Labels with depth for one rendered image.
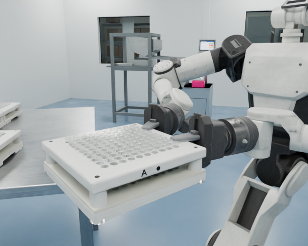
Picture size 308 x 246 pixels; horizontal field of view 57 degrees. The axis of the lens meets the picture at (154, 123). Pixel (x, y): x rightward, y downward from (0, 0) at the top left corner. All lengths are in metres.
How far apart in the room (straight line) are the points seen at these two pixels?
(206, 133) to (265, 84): 0.41
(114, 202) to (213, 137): 0.27
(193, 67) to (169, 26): 5.56
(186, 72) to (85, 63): 6.37
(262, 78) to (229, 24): 5.54
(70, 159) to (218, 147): 0.32
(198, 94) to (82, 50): 4.24
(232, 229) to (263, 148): 0.38
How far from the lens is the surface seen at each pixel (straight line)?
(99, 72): 7.26
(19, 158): 1.11
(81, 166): 0.49
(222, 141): 0.65
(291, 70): 0.93
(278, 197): 1.00
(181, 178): 0.54
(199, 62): 1.11
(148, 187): 0.51
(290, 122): 0.71
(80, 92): 7.57
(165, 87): 1.01
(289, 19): 1.01
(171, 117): 0.78
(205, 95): 3.81
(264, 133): 0.73
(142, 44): 4.78
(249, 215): 1.08
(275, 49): 0.97
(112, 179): 0.45
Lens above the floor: 1.27
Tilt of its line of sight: 15 degrees down
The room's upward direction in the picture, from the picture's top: straight up
